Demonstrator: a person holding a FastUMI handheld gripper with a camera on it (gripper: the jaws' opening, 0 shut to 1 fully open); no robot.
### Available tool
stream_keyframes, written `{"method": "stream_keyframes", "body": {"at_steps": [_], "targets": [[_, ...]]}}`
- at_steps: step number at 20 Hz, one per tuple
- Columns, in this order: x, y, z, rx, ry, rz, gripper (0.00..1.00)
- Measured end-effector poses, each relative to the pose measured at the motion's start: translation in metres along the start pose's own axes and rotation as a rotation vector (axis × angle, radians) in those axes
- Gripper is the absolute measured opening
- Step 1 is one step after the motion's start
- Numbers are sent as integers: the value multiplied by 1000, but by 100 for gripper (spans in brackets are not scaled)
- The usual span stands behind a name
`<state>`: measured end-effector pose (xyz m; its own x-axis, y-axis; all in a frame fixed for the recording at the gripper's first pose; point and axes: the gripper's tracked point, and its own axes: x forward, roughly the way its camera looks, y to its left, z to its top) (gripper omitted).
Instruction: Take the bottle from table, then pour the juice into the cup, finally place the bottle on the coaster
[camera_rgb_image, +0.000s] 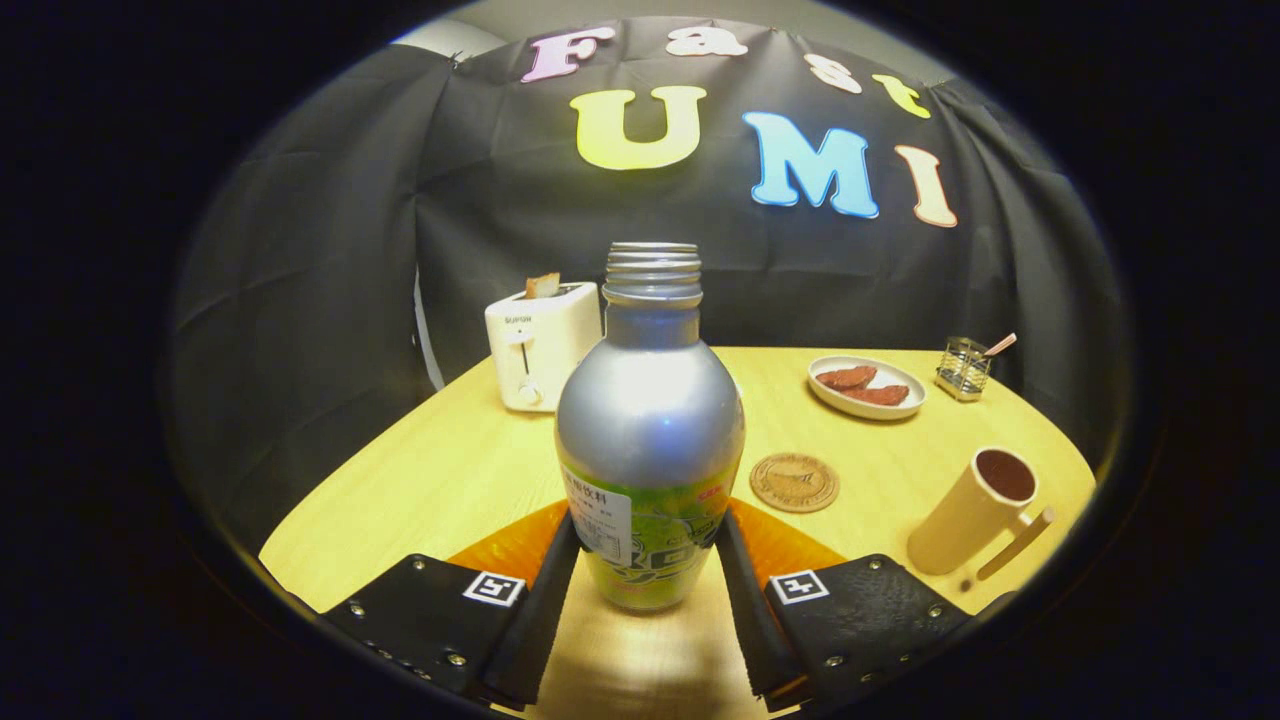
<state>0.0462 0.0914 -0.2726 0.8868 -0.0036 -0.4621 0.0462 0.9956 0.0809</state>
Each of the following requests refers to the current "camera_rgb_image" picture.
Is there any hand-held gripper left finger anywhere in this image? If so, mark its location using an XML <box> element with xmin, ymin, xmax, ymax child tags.
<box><xmin>320</xmin><ymin>500</ymin><xmax>583</xmax><ymax>713</ymax></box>

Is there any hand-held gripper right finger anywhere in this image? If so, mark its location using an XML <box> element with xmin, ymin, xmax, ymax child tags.
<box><xmin>715</xmin><ymin>498</ymin><xmax>976</xmax><ymax>713</ymax></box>

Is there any round cork coaster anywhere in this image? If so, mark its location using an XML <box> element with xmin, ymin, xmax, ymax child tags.
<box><xmin>749</xmin><ymin>452</ymin><xmax>841</xmax><ymax>515</ymax></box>

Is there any silver bottle with green label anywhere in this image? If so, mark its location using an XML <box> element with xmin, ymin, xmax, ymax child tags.
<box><xmin>555</xmin><ymin>242</ymin><xmax>747</xmax><ymax>613</ymax></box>

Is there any cream cup with wooden handle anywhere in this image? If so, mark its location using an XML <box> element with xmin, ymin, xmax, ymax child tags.
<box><xmin>907</xmin><ymin>446</ymin><xmax>1056</xmax><ymax>583</ymax></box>

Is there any wooden table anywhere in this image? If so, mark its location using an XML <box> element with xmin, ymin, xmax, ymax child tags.
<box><xmin>258</xmin><ymin>345</ymin><xmax>1099</xmax><ymax>720</ymax></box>

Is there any white oval plate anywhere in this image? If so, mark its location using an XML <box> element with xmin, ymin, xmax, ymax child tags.
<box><xmin>807</xmin><ymin>355</ymin><xmax>928</xmax><ymax>421</ymax></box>

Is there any white toaster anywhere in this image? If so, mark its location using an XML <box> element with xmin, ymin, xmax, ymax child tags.
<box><xmin>484</xmin><ymin>281</ymin><xmax>605</xmax><ymax>413</ymax></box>

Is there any black backdrop cloth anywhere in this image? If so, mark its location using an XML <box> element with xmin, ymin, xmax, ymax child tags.
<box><xmin>165</xmin><ymin>15</ymin><xmax>1136</xmax><ymax>561</ymax></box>

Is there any wire utensil holder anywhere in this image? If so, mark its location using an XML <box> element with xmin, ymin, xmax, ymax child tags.
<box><xmin>935</xmin><ymin>337</ymin><xmax>993</xmax><ymax>403</ymax></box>

